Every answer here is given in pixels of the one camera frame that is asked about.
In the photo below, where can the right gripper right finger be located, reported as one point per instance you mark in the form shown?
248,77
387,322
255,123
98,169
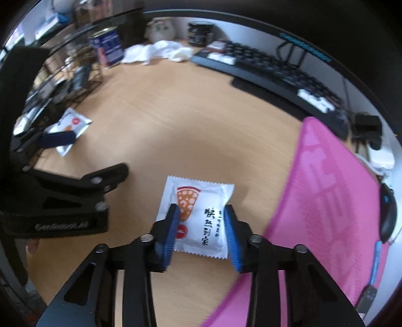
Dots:
313,297

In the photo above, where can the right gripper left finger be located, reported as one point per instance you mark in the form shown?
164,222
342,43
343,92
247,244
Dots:
88,296

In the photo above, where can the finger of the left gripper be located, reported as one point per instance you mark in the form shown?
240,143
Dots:
38,188
43,139

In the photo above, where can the small white pizza sachet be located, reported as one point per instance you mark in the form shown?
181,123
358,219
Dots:
201,204

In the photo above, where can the person left hand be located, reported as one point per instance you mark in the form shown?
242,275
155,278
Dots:
32,247

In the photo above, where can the black smartphone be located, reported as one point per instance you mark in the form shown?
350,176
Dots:
365,301

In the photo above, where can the blue pen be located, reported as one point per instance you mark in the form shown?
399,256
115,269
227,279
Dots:
376,262

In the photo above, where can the pink desk mat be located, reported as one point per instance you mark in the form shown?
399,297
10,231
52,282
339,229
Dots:
331,204

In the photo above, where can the blue tin can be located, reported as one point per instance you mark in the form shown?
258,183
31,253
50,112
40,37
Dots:
107,45

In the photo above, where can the black computer mouse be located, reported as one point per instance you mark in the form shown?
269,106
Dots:
388,213

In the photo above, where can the crumpled white tissue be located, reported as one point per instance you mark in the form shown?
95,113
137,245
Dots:
170,50

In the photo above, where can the white power strip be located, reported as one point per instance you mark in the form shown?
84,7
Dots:
381,161

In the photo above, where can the small ceramic vase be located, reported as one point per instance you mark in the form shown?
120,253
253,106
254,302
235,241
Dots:
159,29

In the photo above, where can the black power adapter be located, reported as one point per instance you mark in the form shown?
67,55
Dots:
367,129

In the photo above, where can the black glass jar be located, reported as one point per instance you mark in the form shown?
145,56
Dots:
200,33

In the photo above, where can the black mechanical keyboard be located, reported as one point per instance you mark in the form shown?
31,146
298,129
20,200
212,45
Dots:
279,77

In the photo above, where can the black curved monitor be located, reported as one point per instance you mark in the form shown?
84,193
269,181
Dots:
361,39

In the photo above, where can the black wire basket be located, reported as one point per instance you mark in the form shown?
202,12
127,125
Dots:
65,80

